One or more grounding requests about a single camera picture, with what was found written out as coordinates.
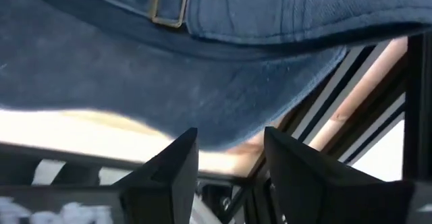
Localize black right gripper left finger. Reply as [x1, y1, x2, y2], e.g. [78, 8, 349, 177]
[113, 126, 200, 224]

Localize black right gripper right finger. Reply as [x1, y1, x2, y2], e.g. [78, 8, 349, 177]
[263, 125, 416, 224]

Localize black aluminium table frame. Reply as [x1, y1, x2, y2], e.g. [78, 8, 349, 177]
[0, 31, 432, 224]

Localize blue denim cap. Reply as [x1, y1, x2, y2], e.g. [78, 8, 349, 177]
[0, 0, 432, 152]

